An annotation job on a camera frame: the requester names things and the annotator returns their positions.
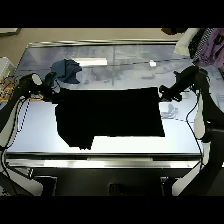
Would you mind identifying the silver frame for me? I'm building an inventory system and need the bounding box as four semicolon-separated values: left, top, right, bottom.
0;153;224;197

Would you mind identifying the brown garment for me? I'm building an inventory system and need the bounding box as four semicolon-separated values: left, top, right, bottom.
161;27;188;36

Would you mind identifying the purple garment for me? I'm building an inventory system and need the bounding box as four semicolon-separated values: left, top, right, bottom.
199;28;224;70

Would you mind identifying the white garment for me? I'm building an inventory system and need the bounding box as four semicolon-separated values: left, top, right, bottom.
173;27;201;57

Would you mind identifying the blue garment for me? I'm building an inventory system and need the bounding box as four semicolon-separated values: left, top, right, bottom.
50;59;83;85

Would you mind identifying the black cable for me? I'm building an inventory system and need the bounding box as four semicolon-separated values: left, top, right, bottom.
185;90;205;164
0;96;32;158

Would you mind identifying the black garment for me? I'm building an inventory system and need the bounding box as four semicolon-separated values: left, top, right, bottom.
54;87;166;151

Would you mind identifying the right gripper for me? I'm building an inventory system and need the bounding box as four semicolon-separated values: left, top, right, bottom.
158;84;184;103

